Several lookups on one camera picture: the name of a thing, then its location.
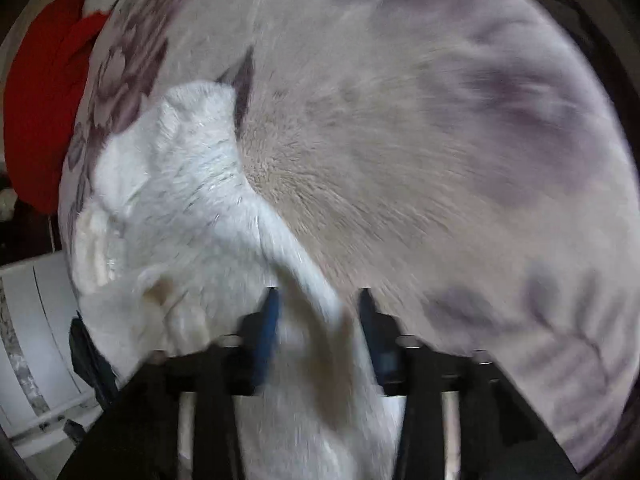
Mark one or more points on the white cabinet with patterned strip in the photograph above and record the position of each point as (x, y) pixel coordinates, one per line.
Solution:
(35, 335)

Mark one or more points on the white fluffy garment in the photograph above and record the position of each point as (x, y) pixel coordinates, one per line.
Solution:
(190, 185)

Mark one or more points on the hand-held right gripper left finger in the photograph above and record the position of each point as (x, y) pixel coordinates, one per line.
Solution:
(266, 336)

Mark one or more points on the floral fleece blanket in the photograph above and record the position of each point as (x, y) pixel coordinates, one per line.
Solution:
(425, 160)

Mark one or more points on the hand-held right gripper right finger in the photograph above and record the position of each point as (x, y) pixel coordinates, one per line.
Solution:
(374, 332)

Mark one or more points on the red cloth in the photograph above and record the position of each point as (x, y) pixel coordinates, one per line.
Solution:
(40, 110)

